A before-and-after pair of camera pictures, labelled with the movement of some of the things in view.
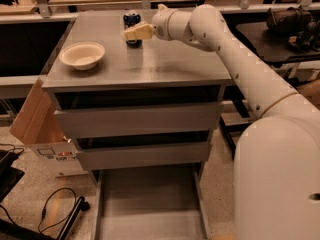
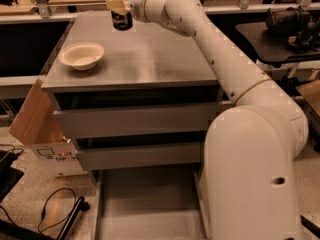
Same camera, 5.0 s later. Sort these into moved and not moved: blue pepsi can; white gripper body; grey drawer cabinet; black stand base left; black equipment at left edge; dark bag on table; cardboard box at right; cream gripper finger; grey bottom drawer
Moved: blue pepsi can; white gripper body; cream gripper finger
Not moved: black equipment at left edge; dark bag on table; grey bottom drawer; cardboard box at right; grey drawer cabinet; black stand base left
